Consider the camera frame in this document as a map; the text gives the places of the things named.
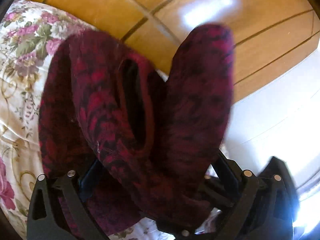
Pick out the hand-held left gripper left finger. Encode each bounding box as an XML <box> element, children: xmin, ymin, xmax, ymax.
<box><xmin>26</xmin><ymin>158</ymin><xmax>111</xmax><ymax>240</ymax></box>

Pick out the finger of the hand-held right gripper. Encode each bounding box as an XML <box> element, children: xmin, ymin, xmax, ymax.
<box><xmin>156</xmin><ymin>174</ymin><xmax>241</xmax><ymax>238</ymax></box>

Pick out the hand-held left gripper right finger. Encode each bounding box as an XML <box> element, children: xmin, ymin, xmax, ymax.
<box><xmin>212</xmin><ymin>151</ymin><xmax>293</xmax><ymax>240</ymax></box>

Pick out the maroon knit sweater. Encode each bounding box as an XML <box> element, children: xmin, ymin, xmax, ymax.
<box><xmin>37</xmin><ymin>22</ymin><xmax>235</xmax><ymax>240</ymax></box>

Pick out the floral bedspread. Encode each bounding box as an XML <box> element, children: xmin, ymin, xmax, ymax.
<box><xmin>0</xmin><ymin>0</ymin><xmax>225</xmax><ymax>240</ymax></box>

